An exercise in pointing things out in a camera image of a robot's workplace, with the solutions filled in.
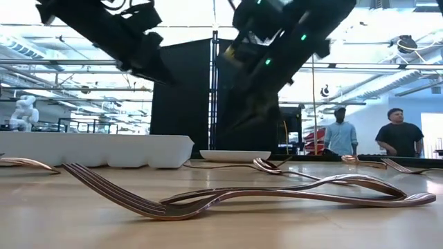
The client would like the black ceiling device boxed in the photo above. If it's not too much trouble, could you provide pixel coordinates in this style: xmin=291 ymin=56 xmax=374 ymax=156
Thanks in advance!
xmin=389 ymin=34 xmax=419 ymax=55

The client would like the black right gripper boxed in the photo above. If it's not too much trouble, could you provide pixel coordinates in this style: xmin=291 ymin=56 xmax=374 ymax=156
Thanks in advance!
xmin=221 ymin=0 xmax=288 ymax=134

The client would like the white round plate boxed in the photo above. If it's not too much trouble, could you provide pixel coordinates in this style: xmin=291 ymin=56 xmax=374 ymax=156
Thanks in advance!
xmin=199 ymin=149 xmax=273 ymax=164

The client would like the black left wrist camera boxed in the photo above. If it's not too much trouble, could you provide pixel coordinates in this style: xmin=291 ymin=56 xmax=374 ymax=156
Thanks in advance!
xmin=116 ymin=1 xmax=163 ymax=35

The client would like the black metal rack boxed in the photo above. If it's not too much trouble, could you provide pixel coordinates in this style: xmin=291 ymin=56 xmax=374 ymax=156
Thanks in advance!
xmin=57 ymin=117 xmax=118 ymax=135

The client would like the white cutlery organizer tray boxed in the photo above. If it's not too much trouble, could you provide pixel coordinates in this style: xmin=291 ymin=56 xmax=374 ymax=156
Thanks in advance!
xmin=0 ymin=131 xmax=195 ymax=169

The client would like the person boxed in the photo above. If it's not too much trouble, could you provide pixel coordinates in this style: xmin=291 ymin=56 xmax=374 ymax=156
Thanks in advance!
xmin=323 ymin=105 xmax=359 ymax=156
xmin=374 ymin=107 xmax=425 ymax=158

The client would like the white ventilation duct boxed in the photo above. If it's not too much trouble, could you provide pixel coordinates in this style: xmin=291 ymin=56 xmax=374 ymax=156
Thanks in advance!
xmin=341 ymin=68 xmax=433 ymax=103
xmin=0 ymin=34 xmax=48 ymax=60

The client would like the black folding screen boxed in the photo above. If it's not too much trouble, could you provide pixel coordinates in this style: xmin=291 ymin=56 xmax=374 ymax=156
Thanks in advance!
xmin=149 ymin=30 xmax=280 ymax=155

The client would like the white robot figure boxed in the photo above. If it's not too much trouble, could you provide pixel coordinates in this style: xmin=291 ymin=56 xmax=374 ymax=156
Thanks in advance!
xmin=8 ymin=95 xmax=40 ymax=133

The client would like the yellow cable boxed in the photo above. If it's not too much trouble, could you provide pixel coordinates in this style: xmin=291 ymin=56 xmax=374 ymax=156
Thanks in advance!
xmin=282 ymin=120 xmax=290 ymax=156

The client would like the red rack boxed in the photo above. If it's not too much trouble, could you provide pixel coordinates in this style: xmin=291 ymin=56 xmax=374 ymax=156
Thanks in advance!
xmin=303 ymin=127 xmax=327 ymax=156

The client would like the black equipment cabinet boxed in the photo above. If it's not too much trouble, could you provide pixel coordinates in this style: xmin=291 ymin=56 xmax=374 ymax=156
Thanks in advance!
xmin=278 ymin=106 xmax=302 ymax=156

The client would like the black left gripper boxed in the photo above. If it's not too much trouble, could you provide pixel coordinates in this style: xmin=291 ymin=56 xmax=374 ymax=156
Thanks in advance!
xmin=98 ymin=33 xmax=176 ymax=86

